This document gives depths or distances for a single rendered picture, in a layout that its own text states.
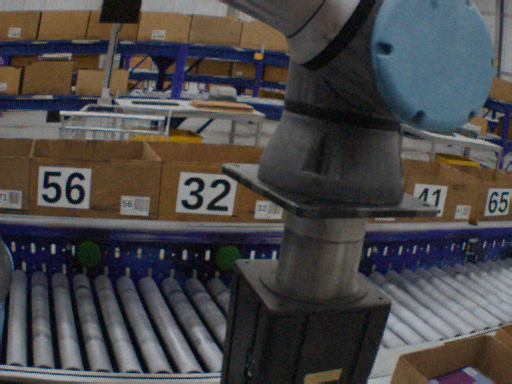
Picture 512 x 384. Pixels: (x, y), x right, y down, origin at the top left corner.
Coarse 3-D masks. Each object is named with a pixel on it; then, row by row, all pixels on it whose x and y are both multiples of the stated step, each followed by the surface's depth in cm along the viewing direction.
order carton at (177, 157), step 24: (168, 144) 183; (192, 144) 186; (216, 144) 188; (168, 168) 155; (192, 168) 157; (216, 168) 159; (168, 192) 157; (240, 192) 164; (168, 216) 159; (192, 216) 161; (216, 216) 163; (240, 216) 166
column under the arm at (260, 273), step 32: (256, 288) 75; (256, 320) 73; (288, 320) 69; (320, 320) 71; (352, 320) 72; (384, 320) 74; (224, 352) 86; (256, 352) 72; (288, 352) 71; (320, 352) 72; (352, 352) 74
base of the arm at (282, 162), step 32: (288, 128) 70; (320, 128) 67; (352, 128) 66; (384, 128) 67; (288, 160) 68; (320, 160) 67; (352, 160) 66; (384, 160) 67; (320, 192) 66; (352, 192) 66; (384, 192) 67
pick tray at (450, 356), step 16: (480, 336) 113; (416, 352) 105; (432, 352) 107; (448, 352) 110; (464, 352) 112; (480, 352) 114; (496, 352) 110; (400, 368) 102; (416, 368) 107; (432, 368) 109; (448, 368) 111; (480, 368) 114; (496, 368) 109
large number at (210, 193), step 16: (192, 176) 158; (208, 176) 159; (224, 176) 161; (192, 192) 159; (208, 192) 160; (224, 192) 162; (176, 208) 159; (192, 208) 160; (208, 208) 162; (224, 208) 163
